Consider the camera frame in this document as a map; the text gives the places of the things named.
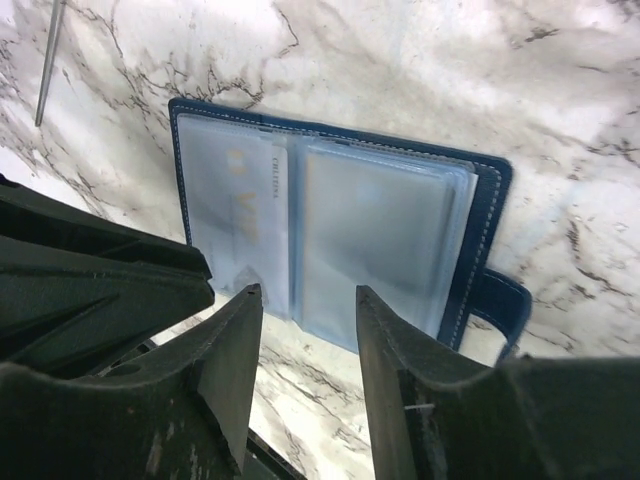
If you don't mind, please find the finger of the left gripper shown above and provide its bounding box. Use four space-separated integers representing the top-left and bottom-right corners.
1 178 214 370

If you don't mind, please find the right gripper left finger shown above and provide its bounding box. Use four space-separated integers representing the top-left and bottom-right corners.
1 284 263 479

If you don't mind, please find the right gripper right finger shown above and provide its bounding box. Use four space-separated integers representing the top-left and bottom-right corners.
356 286 639 479

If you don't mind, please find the blue leather card holder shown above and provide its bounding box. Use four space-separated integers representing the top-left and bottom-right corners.
168 98 532 354

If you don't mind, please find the gold credit card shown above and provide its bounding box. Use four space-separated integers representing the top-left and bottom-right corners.
187 136 290 316

